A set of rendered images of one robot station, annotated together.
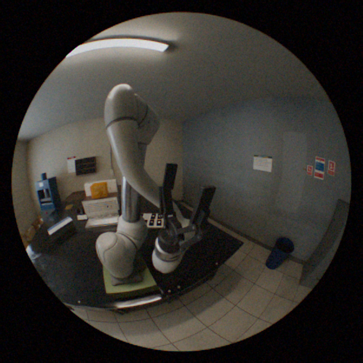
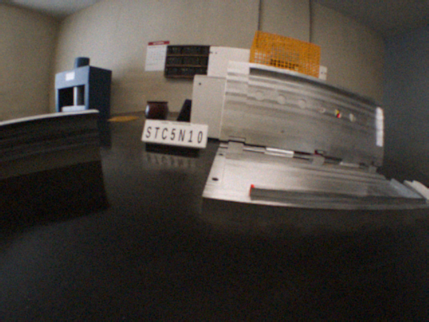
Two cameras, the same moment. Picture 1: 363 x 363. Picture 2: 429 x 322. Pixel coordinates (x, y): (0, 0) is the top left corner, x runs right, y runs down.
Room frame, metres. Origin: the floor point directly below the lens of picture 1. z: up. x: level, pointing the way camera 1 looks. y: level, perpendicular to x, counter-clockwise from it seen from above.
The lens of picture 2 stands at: (0.47, 0.96, 1.01)
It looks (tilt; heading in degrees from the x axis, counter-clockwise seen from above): 19 degrees down; 34
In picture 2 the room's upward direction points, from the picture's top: 6 degrees clockwise
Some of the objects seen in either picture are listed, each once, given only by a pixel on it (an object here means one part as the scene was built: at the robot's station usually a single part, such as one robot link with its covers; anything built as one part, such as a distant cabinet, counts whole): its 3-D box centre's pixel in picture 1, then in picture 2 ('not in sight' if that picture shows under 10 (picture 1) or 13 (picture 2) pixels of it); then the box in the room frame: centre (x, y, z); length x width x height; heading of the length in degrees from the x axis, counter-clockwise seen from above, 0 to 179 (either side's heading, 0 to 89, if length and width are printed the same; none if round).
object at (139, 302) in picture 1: (114, 279); not in sight; (0.20, 0.43, 0.89); 0.67 x 0.45 x 0.03; 122
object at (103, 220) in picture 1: (102, 221); (336, 180); (0.78, 0.91, 0.92); 0.44 x 0.21 x 0.04; 120
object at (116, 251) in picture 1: (114, 253); not in sight; (0.26, 0.32, 1.16); 0.18 x 0.16 x 0.22; 172
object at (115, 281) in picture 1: (125, 269); not in sight; (0.25, 0.31, 1.03); 0.22 x 0.18 x 0.06; 122
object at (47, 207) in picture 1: (50, 204); (81, 121); (0.85, 3.30, 0.79); 0.70 x 0.63 x 1.58; 122
